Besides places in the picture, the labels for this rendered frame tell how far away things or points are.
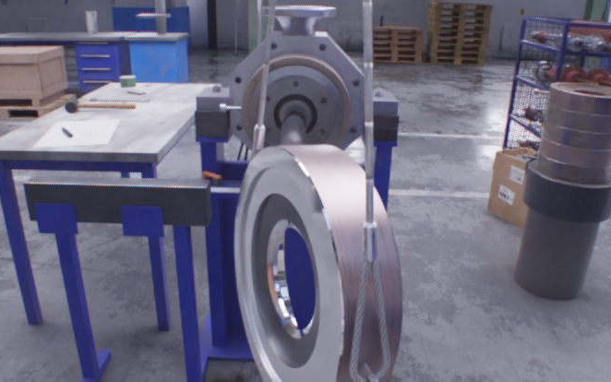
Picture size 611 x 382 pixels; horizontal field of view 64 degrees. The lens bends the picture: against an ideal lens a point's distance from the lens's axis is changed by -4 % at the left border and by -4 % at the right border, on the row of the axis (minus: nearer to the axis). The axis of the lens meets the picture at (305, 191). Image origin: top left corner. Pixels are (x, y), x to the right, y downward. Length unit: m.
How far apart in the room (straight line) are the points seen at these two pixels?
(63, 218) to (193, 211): 0.45
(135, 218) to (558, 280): 2.12
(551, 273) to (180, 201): 1.95
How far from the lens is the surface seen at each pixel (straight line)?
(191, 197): 1.70
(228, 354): 2.29
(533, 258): 2.91
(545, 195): 2.73
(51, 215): 1.88
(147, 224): 1.77
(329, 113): 1.69
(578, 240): 2.85
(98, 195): 1.79
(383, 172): 1.92
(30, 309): 2.68
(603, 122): 2.66
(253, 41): 7.68
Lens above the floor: 1.48
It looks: 22 degrees down
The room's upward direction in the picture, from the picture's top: 1 degrees clockwise
